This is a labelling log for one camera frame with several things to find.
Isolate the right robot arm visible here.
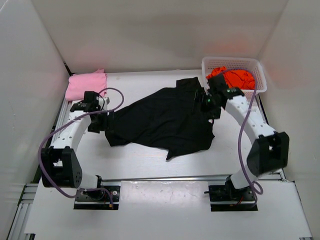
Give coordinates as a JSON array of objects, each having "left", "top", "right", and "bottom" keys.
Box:
[{"left": 194, "top": 74, "right": 290, "bottom": 191}]

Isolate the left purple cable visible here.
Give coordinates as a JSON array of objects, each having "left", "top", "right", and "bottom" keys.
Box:
[{"left": 37, "top": 87, "right": 125, "bottom": 208}]

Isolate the pink t shirt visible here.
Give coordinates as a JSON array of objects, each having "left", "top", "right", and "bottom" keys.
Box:
[{"left": 65, "top": 69, "right": 107, "bottom": 101}]

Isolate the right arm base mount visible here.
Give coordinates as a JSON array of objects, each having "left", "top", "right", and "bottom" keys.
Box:
[{"left": 204, "top": 183, "right": 258, "bottom": 212}]

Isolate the white plastic basket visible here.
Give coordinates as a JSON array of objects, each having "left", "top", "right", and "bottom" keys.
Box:
[{"left": 201, "top": 57, "right": 267, "bottom": 100}]

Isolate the aluminium table frame rail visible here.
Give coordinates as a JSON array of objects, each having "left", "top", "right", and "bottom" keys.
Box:
[{"left": 7, "top": 98, "right": 73, "bottom": 240}]

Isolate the orange garment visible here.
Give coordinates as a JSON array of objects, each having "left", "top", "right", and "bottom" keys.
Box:
[{"left": 206, "top": 66, "right": 256, "bottom": 90}]

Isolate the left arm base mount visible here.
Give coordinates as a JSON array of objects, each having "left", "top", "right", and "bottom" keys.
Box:
[{"left": 73, "top": 181, "right": 121, "bottom": 211}]

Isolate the black t shirt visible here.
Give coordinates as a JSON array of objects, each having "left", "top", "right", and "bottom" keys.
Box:
[{"left": 105, "top": 77, "right": 215, "bottom": 160}]

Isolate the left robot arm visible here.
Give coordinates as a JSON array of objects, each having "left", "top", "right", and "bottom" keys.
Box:
[{"left": 40, "top": 91, "right": 109, "bottom": 190}]

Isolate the white front cover board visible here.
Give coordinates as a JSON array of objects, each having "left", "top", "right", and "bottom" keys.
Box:
[{"left": 25, "top": 181, "right": 312, "bottom": 240}]

